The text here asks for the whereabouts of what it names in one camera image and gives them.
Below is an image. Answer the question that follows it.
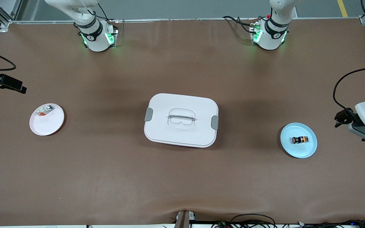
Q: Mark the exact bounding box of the white lidded storage box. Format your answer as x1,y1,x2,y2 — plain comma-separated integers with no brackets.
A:
144,93,219,148

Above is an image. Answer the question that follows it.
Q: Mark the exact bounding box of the light blue round plate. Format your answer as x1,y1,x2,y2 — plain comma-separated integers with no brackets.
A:
280,122,318,159

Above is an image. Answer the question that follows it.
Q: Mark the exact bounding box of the white round plate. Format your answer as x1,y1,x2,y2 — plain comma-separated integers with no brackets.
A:
29,103,65,136

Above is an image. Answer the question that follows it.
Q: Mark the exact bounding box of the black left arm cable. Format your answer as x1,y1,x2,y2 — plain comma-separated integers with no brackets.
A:
333,65,365,112

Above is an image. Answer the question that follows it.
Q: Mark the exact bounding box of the black cable bundle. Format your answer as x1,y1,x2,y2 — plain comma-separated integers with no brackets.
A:
297,219,365,228

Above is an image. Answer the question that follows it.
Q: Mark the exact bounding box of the black right base cable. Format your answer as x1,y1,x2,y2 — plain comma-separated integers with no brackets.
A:
86,3,118,23

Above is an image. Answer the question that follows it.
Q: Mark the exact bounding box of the black base cable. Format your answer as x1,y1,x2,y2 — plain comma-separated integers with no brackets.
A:
86,3,118,23
222,15,254,34

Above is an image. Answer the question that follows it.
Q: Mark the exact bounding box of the black looped cable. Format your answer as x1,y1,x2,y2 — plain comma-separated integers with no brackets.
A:
230,213,277,228

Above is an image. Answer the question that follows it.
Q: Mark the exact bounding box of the black left base cable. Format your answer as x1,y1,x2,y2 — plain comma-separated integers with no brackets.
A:
222,15,254,34

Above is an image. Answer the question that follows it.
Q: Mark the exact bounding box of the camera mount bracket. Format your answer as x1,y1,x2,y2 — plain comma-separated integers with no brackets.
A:
174,210,196,228

